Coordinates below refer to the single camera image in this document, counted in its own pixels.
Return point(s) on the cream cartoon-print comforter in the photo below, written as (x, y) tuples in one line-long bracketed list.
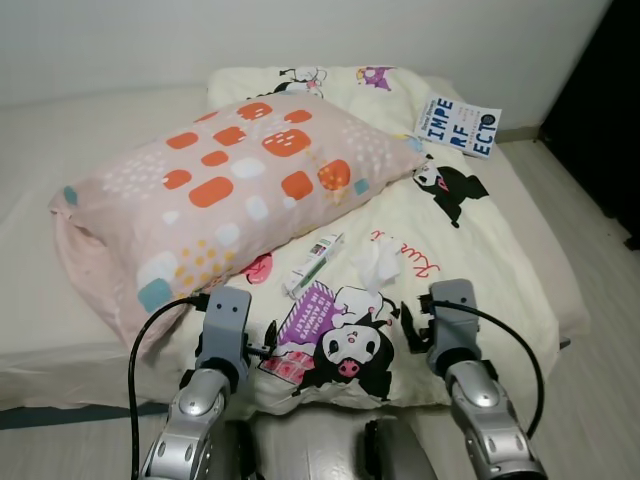
[(480, 260)]

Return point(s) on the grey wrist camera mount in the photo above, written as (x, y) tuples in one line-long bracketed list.
[(455, 320), (225, 320)]

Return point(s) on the bed with white sheet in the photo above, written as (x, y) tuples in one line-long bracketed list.
[(60, 150)]

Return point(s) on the white green small box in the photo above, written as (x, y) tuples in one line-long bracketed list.
[(313, 265)]

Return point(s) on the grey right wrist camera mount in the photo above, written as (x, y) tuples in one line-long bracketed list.
[(455, 320)]

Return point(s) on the black wardrobe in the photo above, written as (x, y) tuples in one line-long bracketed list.
[(600, 120)]

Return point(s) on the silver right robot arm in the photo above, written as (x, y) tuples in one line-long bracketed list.
[(480, 400)]

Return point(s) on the grey robot lower body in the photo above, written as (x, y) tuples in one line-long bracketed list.
[(310, 450)]

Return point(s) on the white tissue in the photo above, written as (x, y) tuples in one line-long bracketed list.
[(378, 262)]

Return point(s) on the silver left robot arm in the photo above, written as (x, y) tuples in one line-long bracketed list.
[(195, 420)]

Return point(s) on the white book blue lettering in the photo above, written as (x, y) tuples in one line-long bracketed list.
[(455, 125)]

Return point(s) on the pink orange-patterned pillow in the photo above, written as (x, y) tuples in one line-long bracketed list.
[(200, 190)]

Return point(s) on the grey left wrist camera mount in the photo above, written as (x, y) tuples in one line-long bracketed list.
[(225, 320)]

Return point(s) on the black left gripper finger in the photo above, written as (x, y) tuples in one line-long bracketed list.
[(271, 333)]

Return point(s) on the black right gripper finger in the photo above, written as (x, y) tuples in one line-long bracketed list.
[(408, 335)]

